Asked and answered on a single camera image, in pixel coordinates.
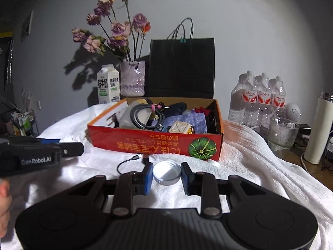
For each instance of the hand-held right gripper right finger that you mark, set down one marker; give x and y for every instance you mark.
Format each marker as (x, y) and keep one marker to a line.
(185, 178)

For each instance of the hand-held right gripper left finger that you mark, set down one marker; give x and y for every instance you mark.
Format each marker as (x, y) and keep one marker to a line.
(148, 178)

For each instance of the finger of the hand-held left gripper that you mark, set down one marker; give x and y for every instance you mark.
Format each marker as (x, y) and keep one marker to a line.
(72, 149)
(49, 141)

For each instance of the white ribbed bottle cap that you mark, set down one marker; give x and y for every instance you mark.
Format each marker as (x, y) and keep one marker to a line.
(166, 178)

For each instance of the orange cardboard box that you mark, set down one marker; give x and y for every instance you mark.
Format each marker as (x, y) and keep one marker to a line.
(145, 145)

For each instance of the small dark blue gadget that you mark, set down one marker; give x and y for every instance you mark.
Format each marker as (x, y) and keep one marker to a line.
(160, 129)

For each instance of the beige square gadget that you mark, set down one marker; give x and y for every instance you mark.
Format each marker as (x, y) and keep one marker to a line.
(182, 127)

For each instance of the purple fabric pouch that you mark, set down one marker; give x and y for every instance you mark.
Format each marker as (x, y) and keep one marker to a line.
(195, 123)

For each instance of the white tissue pack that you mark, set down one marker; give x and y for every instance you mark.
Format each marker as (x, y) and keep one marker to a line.
(126, 119)

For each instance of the dark zip case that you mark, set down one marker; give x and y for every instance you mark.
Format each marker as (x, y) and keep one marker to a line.
(177, 108)

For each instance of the person's left hand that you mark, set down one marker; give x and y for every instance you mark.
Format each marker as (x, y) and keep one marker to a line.
(4, 200)

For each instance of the white terry towel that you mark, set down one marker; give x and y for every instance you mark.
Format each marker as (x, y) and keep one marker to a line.
(247, 166)

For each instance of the white milk carton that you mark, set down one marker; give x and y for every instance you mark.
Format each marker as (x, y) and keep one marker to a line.
(108, 86)

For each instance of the purple glass vase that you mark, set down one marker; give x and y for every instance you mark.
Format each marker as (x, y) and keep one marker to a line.
(132, 79)

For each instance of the dark shelf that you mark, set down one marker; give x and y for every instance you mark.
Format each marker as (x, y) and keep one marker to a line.
(5, 57)

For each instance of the pack of water bottles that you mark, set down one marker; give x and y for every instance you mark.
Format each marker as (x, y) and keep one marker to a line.
(257, 101)

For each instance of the clear glass cup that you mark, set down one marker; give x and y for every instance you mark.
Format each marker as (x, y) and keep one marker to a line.
(282, 135)

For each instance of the black paper bag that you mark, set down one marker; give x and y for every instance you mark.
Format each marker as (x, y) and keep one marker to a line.
(182, 70)

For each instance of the white round speaker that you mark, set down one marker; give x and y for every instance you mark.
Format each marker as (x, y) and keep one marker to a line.
(292, 112)

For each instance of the black power adapter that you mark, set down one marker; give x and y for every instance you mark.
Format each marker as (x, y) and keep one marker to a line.
(304, 129)

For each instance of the dried flower bouquet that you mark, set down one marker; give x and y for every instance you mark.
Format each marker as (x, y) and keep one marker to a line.
(117, 28)

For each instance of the teal binder clip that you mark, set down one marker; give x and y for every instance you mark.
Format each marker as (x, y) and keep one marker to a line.
(183, 40)

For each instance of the white thermos bottle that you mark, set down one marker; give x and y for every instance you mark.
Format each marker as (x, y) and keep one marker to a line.
(318, 130)

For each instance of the white wall socket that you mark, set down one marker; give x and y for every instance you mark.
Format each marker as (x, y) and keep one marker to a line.
(39, 105)

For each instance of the wall poster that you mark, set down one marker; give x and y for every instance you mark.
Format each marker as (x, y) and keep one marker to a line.
(27, 27)

